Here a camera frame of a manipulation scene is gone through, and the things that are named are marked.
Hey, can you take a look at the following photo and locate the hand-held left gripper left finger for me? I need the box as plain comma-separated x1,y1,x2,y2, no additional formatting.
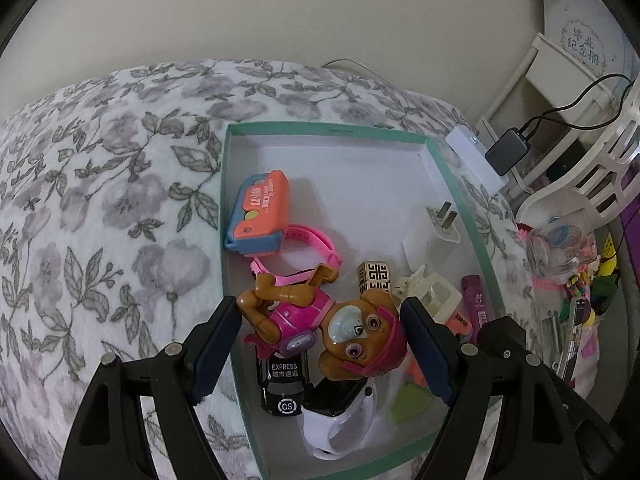
65,295,241,480

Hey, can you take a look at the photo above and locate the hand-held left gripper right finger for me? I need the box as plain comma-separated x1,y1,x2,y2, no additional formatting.
399,296,621,480

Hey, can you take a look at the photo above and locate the green plastic piece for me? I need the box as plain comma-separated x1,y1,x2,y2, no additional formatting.
389,380,433,426

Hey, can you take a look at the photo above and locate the cream hair clip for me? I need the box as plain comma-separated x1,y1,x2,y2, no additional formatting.
392,265,461,321

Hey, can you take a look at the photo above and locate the magenta lighter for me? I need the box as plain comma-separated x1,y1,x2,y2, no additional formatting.
461,274,496,331

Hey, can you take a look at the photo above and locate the black toy car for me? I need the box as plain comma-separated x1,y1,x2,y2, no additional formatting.
257,345,313,417

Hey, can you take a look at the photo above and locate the gold patterned block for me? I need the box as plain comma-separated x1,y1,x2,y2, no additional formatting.
357,260,392,297

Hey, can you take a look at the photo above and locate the pink dog toy figure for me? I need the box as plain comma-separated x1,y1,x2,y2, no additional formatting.
237,265,408,381

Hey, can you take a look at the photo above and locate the white charger plug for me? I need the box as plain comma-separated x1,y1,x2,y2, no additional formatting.
402,202,462,261

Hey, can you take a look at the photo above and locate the white wrist watch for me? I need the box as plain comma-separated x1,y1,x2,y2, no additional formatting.
300,375,377,461

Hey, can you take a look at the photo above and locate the pink wrist watch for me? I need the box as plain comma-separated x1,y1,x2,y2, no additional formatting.
250,225,343,291

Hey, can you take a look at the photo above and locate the teal cardboard box tray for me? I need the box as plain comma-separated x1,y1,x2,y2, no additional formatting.
219,121,508,480

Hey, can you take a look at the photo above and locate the clear plastic bag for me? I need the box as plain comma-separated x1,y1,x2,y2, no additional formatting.
520,215,601,276

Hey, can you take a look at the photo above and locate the pile of colourful trinkets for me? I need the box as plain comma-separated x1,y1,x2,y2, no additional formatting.
565,230,621,321

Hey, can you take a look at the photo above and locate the grey floral blanket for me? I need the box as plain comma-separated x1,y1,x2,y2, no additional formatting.
0,59,541,480

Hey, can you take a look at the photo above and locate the white power strip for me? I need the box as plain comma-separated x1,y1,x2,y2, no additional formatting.
445,127,511,192

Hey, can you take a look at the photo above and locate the grey charger brick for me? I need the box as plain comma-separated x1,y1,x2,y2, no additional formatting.
484,128,532,177

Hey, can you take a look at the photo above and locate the purple board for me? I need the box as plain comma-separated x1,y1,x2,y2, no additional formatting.
617,180,640,261

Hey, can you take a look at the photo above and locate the white lattice plastic chair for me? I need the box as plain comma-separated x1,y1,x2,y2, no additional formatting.
515,92,640,241

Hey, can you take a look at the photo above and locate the white shelf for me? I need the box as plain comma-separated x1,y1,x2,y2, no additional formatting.
475,32,621,186

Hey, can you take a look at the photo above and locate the white printed box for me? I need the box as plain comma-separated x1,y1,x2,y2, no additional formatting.
542,0,633,96

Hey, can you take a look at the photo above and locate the black cable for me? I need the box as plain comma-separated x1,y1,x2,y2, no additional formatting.
520,72,636,136

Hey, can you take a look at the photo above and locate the white cord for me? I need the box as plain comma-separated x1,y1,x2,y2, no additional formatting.
320,59,381,73

